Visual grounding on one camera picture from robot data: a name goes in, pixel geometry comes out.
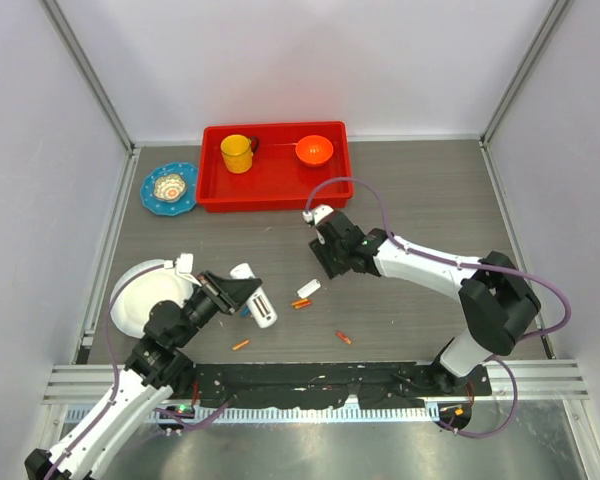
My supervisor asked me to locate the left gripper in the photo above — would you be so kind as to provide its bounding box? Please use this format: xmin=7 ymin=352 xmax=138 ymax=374
xmin=174 ymin=270 xmax=261 ymax=347

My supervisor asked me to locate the white remote control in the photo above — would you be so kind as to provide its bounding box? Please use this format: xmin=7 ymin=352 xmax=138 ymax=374
xmin=230 ymin=263 xmax=278 ymax=329

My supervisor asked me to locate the white battery cover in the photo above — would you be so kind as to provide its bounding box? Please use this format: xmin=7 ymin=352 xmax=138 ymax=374
xmin=297 ymin=279 xmax=321 ymax=298

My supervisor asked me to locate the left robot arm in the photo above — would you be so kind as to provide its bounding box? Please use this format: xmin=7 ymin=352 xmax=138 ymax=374
xmin=24 ymin=271 xmax=262 ymax=479

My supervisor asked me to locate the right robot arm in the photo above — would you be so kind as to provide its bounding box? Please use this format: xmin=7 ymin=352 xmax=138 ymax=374
xmin=302 ymin=205 xmax=541 ymax=395

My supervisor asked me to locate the orange battery front left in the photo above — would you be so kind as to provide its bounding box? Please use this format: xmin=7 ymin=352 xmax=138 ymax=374
xmin=232 ymin=339 xmax=250 ymax=351

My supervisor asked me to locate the orange battery lower middle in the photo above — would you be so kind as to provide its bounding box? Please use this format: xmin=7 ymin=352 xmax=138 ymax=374
xmin=294 ymin=301 xmax=312 ymax=310

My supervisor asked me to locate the white paper plate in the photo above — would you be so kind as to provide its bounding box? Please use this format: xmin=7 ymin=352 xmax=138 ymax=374
xmin=110 ymin=259 xmax=193 ymax=339

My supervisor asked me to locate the orange bowl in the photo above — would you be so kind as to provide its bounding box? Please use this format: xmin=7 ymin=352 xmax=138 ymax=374
xmin=295 ymin=135 xmax=334 ymax=167

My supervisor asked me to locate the orange battery right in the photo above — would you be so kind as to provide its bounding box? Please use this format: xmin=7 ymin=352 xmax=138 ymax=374
xmin=335 ymin=331 xmax=352 ymax=345

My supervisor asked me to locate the red plastic tray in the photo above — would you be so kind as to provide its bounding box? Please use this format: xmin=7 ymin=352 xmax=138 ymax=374
xmin=196 ymin=121 xmax=352 ymax=213

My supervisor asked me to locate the small patterned bowl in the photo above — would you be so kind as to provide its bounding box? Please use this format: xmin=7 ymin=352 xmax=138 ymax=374
xmin=153 ymin=173 xmax=188 ymax=203

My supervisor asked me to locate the blue dotted plate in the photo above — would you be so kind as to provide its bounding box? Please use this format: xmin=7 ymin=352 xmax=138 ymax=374
xmin=140 ymin=162 xmax=199 ymax=217

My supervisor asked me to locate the yellow mug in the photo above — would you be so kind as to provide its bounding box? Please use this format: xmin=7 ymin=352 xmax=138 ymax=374
xmin=220 ymin=134 xmax=259 ymax=174

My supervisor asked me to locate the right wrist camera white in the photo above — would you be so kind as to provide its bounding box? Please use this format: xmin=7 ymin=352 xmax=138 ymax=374
xmin=302 ymin=204 xmax=335 ymax=245

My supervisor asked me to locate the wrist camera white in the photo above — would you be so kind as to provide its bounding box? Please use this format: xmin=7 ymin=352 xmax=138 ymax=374
xmin=163 ymin=253 xmax=201 ymax=286
xmin=302 ymin=204 xmax=335 ymax=245

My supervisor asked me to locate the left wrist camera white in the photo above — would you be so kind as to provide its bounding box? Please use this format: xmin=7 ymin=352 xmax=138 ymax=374
xmin=163 ymin=253 xmax=201 ymax=286

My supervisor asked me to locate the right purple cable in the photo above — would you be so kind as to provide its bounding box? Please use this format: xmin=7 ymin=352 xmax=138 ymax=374
xmin=304 ymin=176 xmax=572 ymax=441

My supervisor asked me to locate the purple cable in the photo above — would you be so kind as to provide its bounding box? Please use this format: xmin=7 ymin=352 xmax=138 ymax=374
xmin=42 ymin=309 xmax=234 ymax=480
xmin=304 ymin=176 xmax=572 ymax=441

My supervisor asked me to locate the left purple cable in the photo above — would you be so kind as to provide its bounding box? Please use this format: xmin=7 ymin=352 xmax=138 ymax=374
xmin=42 ymin=309 xmax=234 ymax=480

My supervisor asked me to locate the white slotted cable duct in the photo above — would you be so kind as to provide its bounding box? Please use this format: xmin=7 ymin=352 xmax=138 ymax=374
xmin=64 ymin=404 xmax=440 ymax=424

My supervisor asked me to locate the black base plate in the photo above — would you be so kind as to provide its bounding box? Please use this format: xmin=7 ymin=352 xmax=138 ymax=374
xmin=171 ymin=362 xmax=492 ymax=410

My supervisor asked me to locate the aluminium frame rail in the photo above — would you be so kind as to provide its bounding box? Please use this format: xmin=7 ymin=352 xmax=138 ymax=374
xmin=42 ymin=359 xmax=589 ymax=405

